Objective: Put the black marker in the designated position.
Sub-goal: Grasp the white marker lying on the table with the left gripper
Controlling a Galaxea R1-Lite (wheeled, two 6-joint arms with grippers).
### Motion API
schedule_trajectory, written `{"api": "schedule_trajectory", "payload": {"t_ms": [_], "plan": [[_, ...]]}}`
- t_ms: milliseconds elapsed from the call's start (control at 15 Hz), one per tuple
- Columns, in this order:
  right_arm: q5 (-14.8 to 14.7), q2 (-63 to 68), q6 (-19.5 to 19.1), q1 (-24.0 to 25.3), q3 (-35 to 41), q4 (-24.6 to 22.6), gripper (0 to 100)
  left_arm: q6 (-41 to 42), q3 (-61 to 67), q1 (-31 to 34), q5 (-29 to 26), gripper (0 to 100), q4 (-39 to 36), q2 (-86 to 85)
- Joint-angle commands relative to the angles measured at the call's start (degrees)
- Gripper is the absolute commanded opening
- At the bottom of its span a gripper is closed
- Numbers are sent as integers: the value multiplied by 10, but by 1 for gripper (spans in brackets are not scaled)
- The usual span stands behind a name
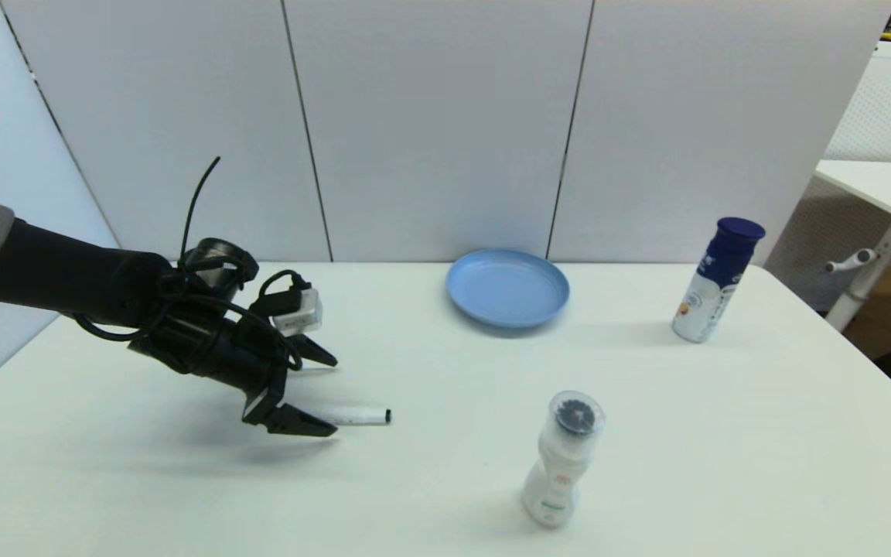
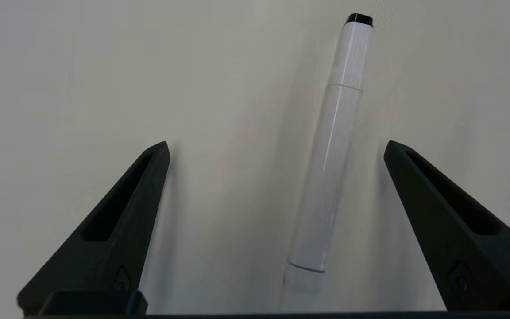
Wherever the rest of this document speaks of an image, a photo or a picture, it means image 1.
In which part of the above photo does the white marker with black caps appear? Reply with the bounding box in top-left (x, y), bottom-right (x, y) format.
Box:
top-left (314, 406), bottom-right (393, 426)

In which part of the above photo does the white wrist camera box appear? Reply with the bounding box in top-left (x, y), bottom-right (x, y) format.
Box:
top-left (271, 290), bottom-right (323, 337)

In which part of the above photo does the grey table crank handle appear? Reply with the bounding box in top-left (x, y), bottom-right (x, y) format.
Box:
top-left (824, 249), bottom-right (878, 275)

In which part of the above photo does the white bottle with clear cap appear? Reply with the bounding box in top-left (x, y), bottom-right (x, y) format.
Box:
top-left (521, 391), bottom-right (606, 528)

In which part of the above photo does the white pegboard panel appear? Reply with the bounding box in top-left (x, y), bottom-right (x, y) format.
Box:
top-left (823, 43), bottom-right (891, 163)

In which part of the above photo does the white side table leg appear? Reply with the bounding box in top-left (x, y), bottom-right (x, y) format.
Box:
top-left (824, 219), bottom-right (891, 333)

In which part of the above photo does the white side table top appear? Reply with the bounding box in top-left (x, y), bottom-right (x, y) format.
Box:
top-left (814, 160), bottom-right (891, 242)

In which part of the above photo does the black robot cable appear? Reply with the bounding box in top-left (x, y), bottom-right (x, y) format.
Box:
top-left (70, 157), bottom-right (311, 372)

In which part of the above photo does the white bottle with blue cap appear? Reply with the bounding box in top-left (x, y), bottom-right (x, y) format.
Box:
top-left (671, 217), bottom-right (766, 343)

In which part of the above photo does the blue round plate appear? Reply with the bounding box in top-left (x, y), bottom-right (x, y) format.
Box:
top-left (445, 248), bottom-right (571, 330)

